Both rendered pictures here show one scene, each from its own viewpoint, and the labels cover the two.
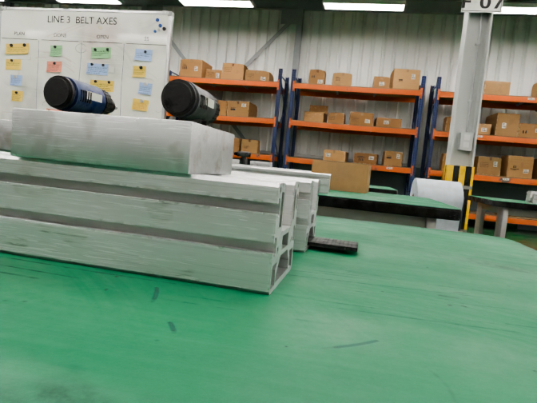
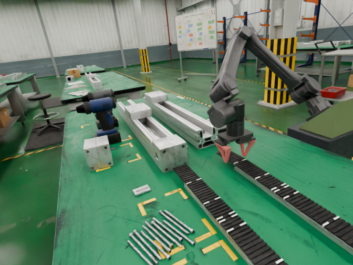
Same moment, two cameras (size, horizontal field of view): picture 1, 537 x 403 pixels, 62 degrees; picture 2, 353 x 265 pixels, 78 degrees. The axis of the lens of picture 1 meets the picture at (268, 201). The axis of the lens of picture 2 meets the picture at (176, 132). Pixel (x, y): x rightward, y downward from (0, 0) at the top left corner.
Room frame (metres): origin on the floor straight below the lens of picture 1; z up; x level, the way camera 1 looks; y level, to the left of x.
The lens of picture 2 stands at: (1.11, 1.38, 1.20)
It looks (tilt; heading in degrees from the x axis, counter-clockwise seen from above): 22 degrees down; 236
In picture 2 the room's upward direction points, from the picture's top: 6 degrees counter-clockwise
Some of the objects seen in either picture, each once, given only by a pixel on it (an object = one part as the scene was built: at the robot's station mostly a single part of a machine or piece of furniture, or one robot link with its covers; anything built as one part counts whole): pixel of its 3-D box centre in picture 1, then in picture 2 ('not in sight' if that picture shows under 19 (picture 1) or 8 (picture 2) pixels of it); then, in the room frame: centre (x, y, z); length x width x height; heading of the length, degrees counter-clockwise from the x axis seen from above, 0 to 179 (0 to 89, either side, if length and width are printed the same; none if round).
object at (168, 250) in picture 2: not in sight; (155, 237); (0.97, 1.02, 0.78); 0.11 x 0.01 x 0.01; 96
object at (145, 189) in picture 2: not in sight; (141, 190); (0.91, 0.84, 0.78); 0.05 x 0.03 x 0.01; 171
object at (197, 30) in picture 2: not in sight; (196, 49); (-3.39, -3.82, 0.97); 1.51 x 0.50 x 1.95; 99
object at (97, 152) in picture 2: not in sight; (101, 151); (0.93, 0.55, 0.83); 0.11 x 0.10 x 0.10; 164
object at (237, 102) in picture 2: not in sight; (234, 110); (0.59, 0.94, 0.98); 0.07 x 0.06 x 0.07; 7
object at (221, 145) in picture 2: not in sight; (228, 149); (0.61, 0.93, 0.85); 0.07 x 0.07 x 0.09; 78
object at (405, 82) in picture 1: (350, 141); not in sight; (10.06, -1.70, 1.59); 2.83 x 0.98 x 3.17; 79
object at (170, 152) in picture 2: not in sight; (173, 152); (0.73, 0.77, 0.83); 0.12 x 0.09 x 0.10; 168
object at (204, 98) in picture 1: (194, 151); (99, 110); (0.80, 0.14, 0.89); 0.20 x 0.08 x 0.22; 170
